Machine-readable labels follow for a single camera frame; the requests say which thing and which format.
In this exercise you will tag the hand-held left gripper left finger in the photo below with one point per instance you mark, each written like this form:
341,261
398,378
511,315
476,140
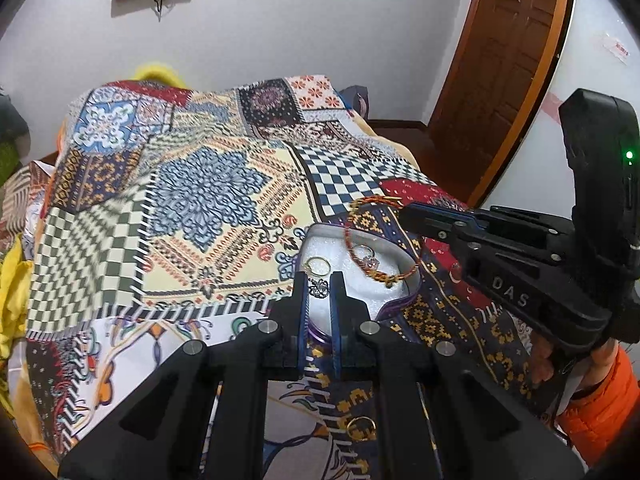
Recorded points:
300,312

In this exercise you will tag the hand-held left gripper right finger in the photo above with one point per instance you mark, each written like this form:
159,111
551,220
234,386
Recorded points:
336,317

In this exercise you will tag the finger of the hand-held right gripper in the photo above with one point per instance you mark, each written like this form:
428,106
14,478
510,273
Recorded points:
437,234
435,215

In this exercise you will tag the silver openwork pendant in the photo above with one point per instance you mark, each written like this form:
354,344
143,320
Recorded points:
318,288

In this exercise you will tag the purple heart-shaped jewelry box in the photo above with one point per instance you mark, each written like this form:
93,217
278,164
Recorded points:
350,280

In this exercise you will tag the orange sleeved right forearm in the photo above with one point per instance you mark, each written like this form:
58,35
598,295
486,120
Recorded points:
607,410

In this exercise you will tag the person's right hand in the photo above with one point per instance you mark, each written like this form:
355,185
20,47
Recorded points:
542,365

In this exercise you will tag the dark blue pillow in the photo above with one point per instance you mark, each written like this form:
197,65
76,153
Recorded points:
357,100

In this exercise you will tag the patchwork printed blanket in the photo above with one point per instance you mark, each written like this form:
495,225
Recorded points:
200,200

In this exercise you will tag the brown wooden door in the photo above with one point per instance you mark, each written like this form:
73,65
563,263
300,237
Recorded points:
505,70

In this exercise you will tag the yellow pillow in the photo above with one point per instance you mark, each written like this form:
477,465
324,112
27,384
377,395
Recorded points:
160,74

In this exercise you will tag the yellow cloth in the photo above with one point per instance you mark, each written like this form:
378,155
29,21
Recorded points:
10,300

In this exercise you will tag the grey and green cloth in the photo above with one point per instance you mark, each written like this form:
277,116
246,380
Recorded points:
9,135

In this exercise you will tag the red and white wall sticker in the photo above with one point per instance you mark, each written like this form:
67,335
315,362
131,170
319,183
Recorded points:
615,49

